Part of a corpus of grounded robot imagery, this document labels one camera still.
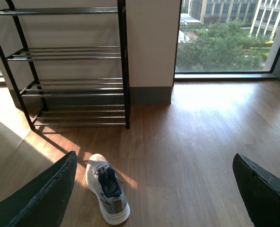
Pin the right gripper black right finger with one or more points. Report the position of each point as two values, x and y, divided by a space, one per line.
260 191

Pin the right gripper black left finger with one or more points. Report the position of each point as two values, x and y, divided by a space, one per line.
43 201

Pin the grey knit sneaker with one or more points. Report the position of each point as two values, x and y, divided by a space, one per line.
102 181

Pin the black metal shoe rack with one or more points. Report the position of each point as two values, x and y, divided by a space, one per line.
67 61

